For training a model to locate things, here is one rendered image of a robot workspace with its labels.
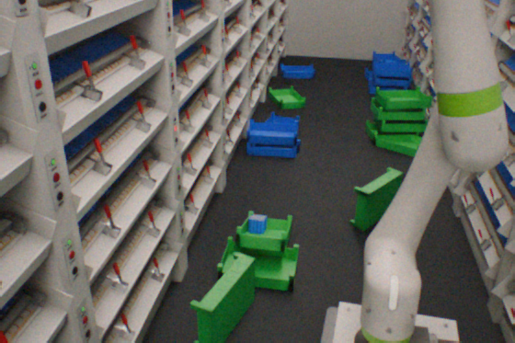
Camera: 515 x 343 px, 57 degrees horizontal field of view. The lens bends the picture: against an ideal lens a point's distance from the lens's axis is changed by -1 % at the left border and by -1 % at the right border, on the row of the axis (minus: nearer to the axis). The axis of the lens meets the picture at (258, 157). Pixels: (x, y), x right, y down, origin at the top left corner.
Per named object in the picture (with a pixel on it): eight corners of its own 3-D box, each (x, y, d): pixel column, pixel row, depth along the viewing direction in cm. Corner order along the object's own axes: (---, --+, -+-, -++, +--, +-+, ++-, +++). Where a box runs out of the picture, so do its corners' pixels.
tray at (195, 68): (216, 67, 220) (227, 40, 213) (174, 114, 166) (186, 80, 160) (176, 48, 219) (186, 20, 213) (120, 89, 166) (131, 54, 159)
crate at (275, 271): (297, 259, 202) (299, 244, 199) (292, 291, 184) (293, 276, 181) (228, 251, 207) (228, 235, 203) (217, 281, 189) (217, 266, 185)
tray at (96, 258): (168, 175, 167) (177, 154, 162) (85, 294, 113) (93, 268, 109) (116, 150, 166) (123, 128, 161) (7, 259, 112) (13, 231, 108)
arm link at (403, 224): (401, 262, 136) (494, 93, 111) (404, 301, 121) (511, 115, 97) (358, 246, 136) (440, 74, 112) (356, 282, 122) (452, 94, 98)
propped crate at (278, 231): (247, 227, 223) (249, 211, 222) (291, 232, 220) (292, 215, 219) (234, 246, 193) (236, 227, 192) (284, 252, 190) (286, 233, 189)
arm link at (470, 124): (441, 160, 104) (502, 151, 100) (451, 187, 93) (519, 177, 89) (429, 81, 98) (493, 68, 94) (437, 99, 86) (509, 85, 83)
